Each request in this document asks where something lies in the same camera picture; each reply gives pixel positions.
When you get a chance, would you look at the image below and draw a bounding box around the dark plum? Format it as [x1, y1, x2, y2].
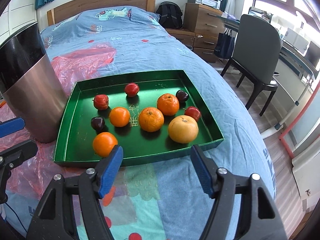
[91, 116, 105, 131]
[175, 89, 189, 102]

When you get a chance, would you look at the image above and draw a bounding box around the smooth orange front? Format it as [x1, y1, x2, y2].
[109, 107, 131, 127]

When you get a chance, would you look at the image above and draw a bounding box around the yellow apple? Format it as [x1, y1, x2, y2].
[168, 115, 199, 144]

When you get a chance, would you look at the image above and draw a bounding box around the small red apple top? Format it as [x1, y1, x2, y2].
[184, 106, 201, 121]

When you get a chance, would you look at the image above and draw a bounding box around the mandarin front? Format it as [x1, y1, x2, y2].
[138, 107, 164, 132]

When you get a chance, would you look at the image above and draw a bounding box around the mandarin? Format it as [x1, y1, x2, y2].
[138, 107, 164, 132]
[157, 93, 180, 116]

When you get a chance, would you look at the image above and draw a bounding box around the black steel electric kettle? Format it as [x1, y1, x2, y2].
[1, 22, 67, 143]

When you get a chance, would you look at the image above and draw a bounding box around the pink plastic sheet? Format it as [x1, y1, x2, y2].
[7, 43, 117, 200]

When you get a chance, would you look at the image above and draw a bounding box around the blue patterned bed cover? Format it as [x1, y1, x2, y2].
[41, 7, 276, 239]

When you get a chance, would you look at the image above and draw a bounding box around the white wardrobe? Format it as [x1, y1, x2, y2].
[0, 0, 37, 43]

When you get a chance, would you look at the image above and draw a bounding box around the green metal tray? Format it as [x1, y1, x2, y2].
[53, 70, 224, 167]

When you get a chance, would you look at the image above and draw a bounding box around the dark blue tote bag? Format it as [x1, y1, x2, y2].
[214, 29, 235, 60]

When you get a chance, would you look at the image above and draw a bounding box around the grey chair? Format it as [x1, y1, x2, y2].
[221, 14, 283, 115]

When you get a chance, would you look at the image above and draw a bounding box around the low wooden nightstand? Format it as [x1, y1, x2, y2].
[166, 28, 218, 63]

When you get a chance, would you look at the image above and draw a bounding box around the wooden headboard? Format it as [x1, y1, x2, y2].
[47, 0, 156, 26]

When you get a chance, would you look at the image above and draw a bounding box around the black backpack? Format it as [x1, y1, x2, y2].
[156, 1, 183, 29]

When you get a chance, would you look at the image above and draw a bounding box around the wooden drawer cabinet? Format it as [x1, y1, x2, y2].
[183, 3, 225, 37]

